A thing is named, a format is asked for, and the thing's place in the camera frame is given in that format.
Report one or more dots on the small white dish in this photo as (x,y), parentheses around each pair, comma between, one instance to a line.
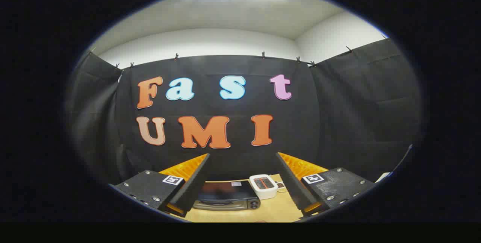
(282,186)

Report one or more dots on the black toaster oven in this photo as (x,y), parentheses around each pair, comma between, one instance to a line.
(225,194)

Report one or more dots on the white pop-up toaster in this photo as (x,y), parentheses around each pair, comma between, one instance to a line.
(263,186)

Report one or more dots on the row of black clips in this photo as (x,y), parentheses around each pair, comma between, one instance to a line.
(263,54)

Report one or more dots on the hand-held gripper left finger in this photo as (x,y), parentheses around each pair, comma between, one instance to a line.
(193,186)

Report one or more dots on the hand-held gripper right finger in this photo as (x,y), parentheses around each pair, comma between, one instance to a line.
(293,186)

